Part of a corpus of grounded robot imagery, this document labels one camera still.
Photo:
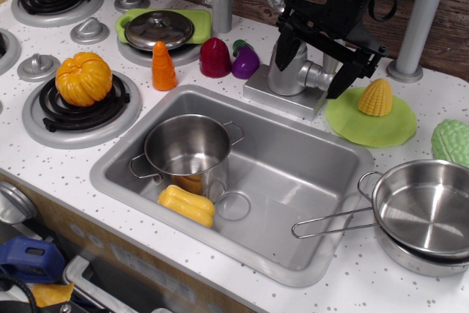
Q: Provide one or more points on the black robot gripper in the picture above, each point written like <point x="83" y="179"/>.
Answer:
<point x="358" y="51"/>

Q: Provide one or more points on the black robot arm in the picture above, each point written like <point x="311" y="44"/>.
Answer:
<point x="343" y="14"/>

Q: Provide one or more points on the silver faucet lever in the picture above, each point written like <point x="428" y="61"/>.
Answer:
<point x="312" y="75"/>

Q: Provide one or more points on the grey vertical pole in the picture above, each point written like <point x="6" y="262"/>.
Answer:
<point x="406" y="67"/>

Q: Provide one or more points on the silver toy faucet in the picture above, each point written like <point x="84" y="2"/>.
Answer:
<point x="268" y="85"/>

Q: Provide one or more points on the green round plate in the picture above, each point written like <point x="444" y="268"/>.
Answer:
<point x="353" y="125"/>

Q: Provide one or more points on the purple toy eggplant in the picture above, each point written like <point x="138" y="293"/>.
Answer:
<point x="246" y="61"/>

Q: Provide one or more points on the yellow toy corn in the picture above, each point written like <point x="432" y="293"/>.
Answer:
<point x="377" y="99"/>

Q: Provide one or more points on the red toy pepper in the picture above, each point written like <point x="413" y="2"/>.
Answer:
<point x="214" y="58"/>

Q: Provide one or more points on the grey toy sink basin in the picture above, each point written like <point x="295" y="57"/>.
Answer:
<point x="290" y="186"/>

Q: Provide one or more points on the orange toy carrot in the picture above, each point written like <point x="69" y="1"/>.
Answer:
<point x="163" y="73"/>

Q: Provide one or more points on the stainless steel pot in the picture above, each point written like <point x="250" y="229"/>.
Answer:
<point x="190" y="151"/>

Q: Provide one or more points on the green toy bitter gourd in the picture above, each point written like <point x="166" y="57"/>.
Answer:
<point x="450" y="142"/>

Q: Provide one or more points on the steel pot lid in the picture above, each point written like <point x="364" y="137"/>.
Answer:
<point x="168" y="27"/>

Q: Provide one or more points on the steel frying pan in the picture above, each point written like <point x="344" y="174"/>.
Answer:
<point x="423" y="205"/>

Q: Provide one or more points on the yellow toy bell pepper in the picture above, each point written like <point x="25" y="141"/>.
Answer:
<point x="195" y="207"/>

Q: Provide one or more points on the grey stove knob back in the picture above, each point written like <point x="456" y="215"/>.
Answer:
<point x="125" y="5"/>

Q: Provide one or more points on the grey stove knob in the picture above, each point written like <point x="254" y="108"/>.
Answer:
<point x="38" y="68"/>
<point x="91" y="31"/>
<point x="125" y="5"/>

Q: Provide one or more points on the grey stove knob middle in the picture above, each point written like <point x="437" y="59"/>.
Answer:
<point x="91" y="31"/>

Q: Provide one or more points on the steel pot under pan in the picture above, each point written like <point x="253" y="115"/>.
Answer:
<point x="419" y="263"/>

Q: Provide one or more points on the orange toy pumpkin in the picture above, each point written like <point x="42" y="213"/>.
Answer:
<point x="84" y="79"/>

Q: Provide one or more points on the back black stove burner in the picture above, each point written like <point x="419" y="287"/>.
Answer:
<point x="53" y="13"/>

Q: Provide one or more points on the black stove burner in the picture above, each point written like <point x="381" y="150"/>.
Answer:
<point x="53" y="122"/>
<point x="53" y="13"/>

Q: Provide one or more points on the front black stove burner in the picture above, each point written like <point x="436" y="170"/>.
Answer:
<point x="53" y="122"/>

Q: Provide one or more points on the grey stove knob front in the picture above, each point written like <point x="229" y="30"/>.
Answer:
<point x="38" y="68"/>

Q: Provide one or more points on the left edge stove burner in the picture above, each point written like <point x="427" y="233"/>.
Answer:
<point x="10" y="50"/>

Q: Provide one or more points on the silver oven knob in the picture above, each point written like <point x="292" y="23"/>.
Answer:
<point x="16" y="207"/>

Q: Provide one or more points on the blue clamp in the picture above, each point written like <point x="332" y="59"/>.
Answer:
<point x="32" y="261"/>

